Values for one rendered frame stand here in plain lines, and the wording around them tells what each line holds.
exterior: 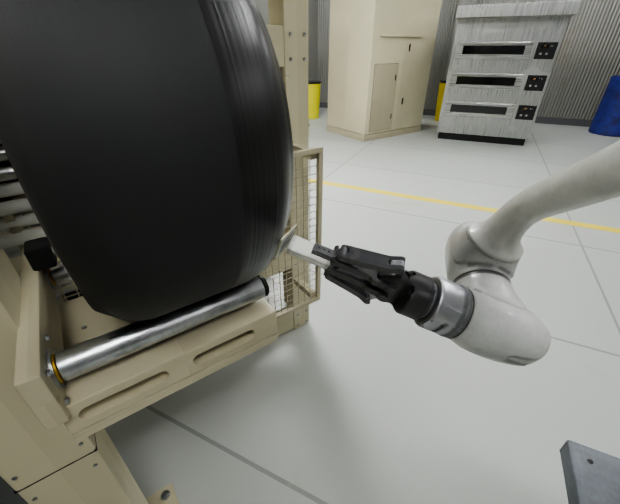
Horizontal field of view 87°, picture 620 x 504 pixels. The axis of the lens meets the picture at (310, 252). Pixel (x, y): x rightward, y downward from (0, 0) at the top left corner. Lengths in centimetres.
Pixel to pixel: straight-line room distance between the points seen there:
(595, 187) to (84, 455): 94
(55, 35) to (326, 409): 143
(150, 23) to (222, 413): 141
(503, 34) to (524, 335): 564
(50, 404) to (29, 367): 6
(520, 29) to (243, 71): 579
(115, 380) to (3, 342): 16
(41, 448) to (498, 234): 88
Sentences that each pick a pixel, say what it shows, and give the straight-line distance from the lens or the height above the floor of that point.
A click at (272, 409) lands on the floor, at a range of 154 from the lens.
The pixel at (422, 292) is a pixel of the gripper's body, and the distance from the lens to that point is 53.
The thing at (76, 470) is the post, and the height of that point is 59.
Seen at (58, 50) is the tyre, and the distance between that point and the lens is 36.
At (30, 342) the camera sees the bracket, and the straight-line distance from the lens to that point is 61.
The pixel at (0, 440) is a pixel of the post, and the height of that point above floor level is 76.
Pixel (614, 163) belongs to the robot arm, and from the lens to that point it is 49.
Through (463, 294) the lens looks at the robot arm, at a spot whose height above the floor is 97.
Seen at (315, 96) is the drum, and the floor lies 44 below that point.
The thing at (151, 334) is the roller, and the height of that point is 91.
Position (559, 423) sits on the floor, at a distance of 181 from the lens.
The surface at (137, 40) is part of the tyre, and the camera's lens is 37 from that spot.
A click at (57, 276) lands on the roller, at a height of 91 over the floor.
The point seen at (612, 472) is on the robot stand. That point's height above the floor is 65.
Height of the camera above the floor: 130
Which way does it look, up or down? 32 degrees down
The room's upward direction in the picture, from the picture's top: straight up
